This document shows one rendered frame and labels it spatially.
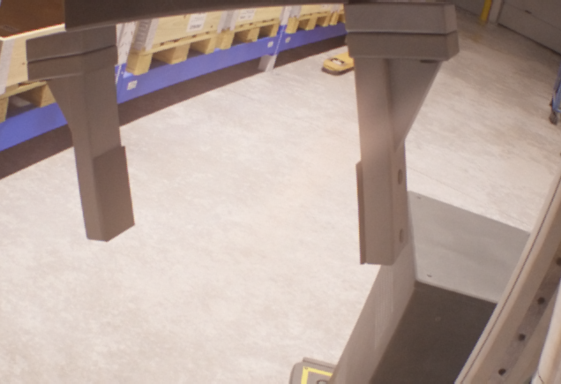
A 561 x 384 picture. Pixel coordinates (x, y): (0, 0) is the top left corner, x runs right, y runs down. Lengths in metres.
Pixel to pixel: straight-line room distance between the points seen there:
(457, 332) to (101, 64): 0.90
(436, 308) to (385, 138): 0.86
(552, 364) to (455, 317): 0.49
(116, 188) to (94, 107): 0.04
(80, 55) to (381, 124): 0.14
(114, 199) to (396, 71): 0.15
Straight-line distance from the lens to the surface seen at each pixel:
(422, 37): 0.26
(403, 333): 1.14
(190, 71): 3.93
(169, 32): 3.51
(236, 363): 2.18
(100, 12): 0.31
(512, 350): 1.00
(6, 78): 2.57
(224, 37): 4.14
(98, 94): 0.34
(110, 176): 0.35
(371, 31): 0.27
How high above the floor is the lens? 1.32
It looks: 24 degrees down
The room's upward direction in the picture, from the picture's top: 17 degrees clockwise
